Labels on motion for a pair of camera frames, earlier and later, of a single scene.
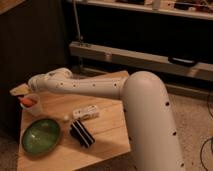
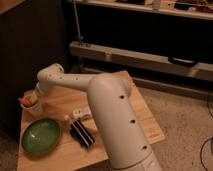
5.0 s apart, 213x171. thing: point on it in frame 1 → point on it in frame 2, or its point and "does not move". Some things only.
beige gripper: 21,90 → 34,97
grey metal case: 199,70 does not move
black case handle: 182,61 does not move
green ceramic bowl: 41,136 does not move
